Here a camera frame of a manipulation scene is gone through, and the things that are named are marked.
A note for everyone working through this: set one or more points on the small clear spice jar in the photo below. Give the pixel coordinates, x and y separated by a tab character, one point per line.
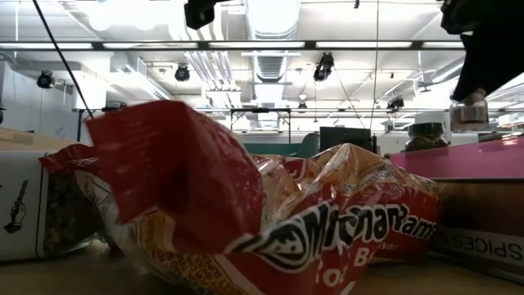
468	116

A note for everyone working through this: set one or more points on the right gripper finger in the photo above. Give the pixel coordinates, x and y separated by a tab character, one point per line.
487	61

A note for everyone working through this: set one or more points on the black overhead light bar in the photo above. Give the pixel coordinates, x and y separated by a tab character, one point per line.
310	45

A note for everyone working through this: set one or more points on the red yellow ramen packet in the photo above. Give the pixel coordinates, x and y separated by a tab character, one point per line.
184	184

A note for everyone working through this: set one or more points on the black monitor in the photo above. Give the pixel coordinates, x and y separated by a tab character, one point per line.
346	139

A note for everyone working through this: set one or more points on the spice jar with white lid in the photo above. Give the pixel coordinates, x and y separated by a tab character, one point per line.
20	205

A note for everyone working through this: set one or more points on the black metal post frame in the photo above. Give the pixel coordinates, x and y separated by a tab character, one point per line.
79	127

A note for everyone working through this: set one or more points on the spice jar with green lid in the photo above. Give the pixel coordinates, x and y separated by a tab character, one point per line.
425	141

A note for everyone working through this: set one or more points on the black ceiling spotlight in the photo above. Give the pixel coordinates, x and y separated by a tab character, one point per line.
396	103
182	73
45	80

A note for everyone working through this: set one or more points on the black overhead camera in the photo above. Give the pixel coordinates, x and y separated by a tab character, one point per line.
323	67

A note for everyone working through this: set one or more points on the silver ventilation duct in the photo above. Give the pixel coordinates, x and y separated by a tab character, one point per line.
272	16

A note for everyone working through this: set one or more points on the white cylindrical appliance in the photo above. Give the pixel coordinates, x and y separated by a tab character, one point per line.
432	116

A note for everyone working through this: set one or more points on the green plastic bin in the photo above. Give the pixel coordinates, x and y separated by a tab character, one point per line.
307	147

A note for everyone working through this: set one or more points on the green spice tin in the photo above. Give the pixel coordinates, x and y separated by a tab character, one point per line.
479	213

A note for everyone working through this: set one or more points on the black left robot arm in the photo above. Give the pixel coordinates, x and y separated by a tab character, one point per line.
199	14

